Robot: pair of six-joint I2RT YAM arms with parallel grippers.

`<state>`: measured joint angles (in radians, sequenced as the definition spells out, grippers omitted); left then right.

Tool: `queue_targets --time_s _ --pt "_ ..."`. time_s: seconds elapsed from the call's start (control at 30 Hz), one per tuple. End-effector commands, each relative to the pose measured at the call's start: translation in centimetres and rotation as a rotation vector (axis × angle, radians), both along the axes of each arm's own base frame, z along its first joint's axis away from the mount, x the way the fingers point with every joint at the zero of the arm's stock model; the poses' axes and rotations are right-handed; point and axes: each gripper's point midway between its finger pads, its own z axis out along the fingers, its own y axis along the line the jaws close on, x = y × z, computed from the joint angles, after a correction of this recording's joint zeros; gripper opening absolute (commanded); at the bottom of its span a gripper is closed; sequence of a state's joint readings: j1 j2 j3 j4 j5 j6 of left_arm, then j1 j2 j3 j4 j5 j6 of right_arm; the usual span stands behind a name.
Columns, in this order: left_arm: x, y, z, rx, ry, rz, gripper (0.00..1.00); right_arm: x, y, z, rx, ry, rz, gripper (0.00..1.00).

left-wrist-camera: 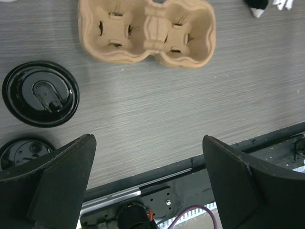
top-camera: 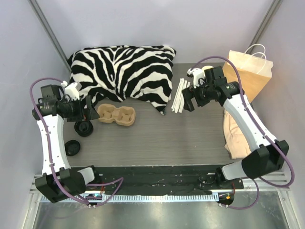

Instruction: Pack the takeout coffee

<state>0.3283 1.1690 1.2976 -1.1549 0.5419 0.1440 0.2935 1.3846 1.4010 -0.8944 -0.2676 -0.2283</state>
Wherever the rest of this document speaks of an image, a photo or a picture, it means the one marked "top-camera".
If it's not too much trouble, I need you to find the black lid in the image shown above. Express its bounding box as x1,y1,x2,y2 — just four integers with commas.
74,121,93,137
64,140,81,156

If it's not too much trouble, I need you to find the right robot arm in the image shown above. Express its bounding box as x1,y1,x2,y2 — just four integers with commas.
182,66,289,188

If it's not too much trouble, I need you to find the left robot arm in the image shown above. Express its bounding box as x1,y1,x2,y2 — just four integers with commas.
32,82,102,203

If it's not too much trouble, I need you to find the white wrapped straw middle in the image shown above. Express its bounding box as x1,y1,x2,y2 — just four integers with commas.
172,78,188,113

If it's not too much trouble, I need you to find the white wrapped straw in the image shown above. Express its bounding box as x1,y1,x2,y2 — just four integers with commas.
172,78,188,113
171,78,184,112
175,80,190,113

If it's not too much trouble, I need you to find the white wrapped straw left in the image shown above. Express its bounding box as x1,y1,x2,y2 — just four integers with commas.
171,78,184,112

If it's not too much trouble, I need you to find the white wrapped straw right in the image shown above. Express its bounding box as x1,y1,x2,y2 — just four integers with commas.
175,80,190,113

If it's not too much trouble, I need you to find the stack of paper cups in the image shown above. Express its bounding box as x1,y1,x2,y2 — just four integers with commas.
202,65,213,71

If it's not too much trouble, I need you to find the cardboard cup carrier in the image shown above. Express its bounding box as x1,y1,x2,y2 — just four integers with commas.
97,104,136,126

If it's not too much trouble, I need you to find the zebra print pillow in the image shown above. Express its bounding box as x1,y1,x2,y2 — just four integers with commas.
67,45,176,115

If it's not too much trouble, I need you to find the brown paper bag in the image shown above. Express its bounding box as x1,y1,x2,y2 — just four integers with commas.
227,43,273,102

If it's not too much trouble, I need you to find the beige cloth bag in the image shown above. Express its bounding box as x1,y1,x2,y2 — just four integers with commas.
223,110,251,159

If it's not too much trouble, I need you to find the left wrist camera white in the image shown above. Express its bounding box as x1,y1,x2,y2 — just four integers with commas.
61,81,81,101

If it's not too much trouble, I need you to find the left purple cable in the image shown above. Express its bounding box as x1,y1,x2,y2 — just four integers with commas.
29,77,124,210

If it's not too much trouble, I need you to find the purple cable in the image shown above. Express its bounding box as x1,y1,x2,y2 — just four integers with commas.
29,77,124,210
192,56,295,210

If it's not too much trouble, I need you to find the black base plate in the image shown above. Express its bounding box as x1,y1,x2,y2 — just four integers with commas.
86,165,244,196

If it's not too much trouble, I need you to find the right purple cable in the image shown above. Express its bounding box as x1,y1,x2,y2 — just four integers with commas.
192,56,295,210

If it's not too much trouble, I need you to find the aluminium rail frame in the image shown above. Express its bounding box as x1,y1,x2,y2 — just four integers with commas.
23,179,300,229

